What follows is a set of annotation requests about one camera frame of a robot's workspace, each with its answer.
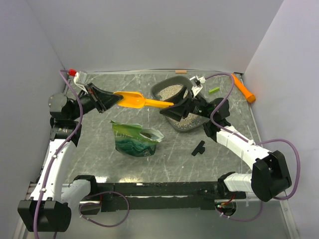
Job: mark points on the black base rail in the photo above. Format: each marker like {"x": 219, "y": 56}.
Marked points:
{"x": 164, "y": 195}

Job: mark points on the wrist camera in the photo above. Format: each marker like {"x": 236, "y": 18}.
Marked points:
{"x": 197, "y": 85}
{"x": 79, "y": 79}

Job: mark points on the green small block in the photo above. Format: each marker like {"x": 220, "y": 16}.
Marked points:
{"x": 213, "y": 90}

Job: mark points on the grey litter box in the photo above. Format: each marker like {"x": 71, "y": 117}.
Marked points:
{"x": 169, "y": 87}

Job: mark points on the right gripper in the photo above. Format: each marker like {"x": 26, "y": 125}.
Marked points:
{"x": 181, "y": 107}

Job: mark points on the orange toy carrot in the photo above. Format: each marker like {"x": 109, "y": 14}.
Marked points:
{"x": 247, "y": 94}

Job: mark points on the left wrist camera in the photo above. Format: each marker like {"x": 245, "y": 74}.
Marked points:
{"x": 79, "y": 79}

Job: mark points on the tan small block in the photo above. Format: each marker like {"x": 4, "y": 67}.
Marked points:
{"x": 181, "y": 71}

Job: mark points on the yellow plastic scoop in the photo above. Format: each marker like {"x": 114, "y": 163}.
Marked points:
{"x": 136, "y": 100}

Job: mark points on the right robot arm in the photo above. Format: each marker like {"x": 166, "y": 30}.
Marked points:
{"x": 269, "y": 171}

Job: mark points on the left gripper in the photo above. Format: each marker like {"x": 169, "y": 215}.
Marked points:
{"x": 104, "y": 100}

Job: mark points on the black bag clip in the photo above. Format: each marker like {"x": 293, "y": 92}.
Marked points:
{"x": 200, "y": 149}

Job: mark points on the green litter bag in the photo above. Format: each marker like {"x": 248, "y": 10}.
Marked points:
{"x": 135, "y": 140}

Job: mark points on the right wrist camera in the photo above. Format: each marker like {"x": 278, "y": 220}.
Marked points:
{"x": 197, "y": 85}

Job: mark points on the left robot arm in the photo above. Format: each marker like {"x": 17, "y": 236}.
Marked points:
{"x": 49, "y": 206}

